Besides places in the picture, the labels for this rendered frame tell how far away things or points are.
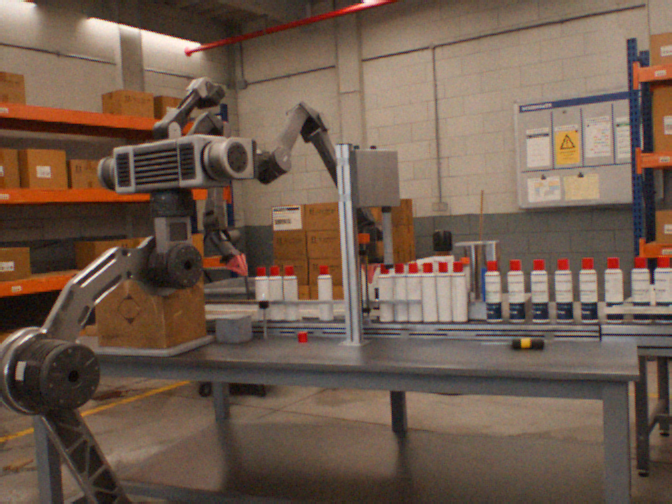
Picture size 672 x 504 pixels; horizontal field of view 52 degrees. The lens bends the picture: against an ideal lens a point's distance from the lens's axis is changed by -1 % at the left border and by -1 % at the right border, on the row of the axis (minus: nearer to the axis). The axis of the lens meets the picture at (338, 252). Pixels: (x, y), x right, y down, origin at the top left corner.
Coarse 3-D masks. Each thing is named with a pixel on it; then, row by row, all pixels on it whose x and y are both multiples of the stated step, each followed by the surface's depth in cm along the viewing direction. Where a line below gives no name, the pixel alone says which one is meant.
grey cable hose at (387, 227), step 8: (384, 208) 228; (384, 216) 229; (384, 224) 229; (384, 232) 229; (384, 240) 230; (392, 240) 230; (384, 248) 230; (392, 248) 230; (384, 256) 230; (392, 256) 230; (384, 264) 230; (392, 264) 230
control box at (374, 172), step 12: (360, 156) 224; (372, 156) 227; (384, 156) 230; (396, 156) 232; (360, 168) 224; (372, 168) 227; (384, 168) 230; (396, 168) 232; (360, 180) 225; (372, 180) 227; (384, 180) 230; (396, 180) 232; (360, 192) 225; (372, 192) 227; (384, 192) 230; (396, 192) 232; (360, 204) 225; (372, 204) 227; (384, 204) 230; (396, 204) 233
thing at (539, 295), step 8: (536, 264) 220; (536, 272) 220; (544, 272) 220; (536, 280) 220; (544, 280) 220; (536, 288) 220; (544, 288) 220; (536, 296) 220; (544, 296) 220; (536, 304) 221; (544, 304) 220; (536, 312) 221; (544, 312) 220; (536, 320) 221; (544, 320) 220
